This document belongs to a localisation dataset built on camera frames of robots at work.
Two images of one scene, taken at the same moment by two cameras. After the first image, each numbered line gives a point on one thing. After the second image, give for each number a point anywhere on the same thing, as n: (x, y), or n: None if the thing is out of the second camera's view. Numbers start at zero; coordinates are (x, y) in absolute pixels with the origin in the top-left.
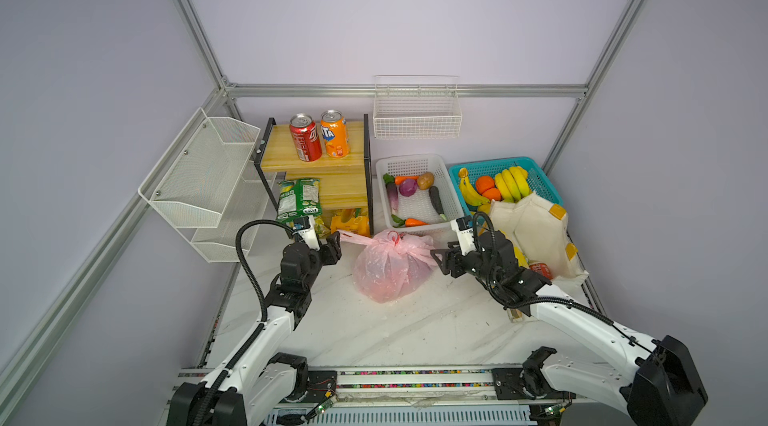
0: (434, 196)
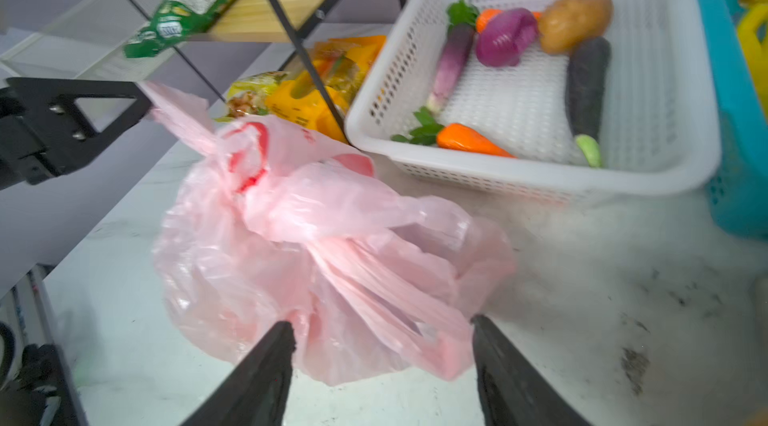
0: (587, 74)
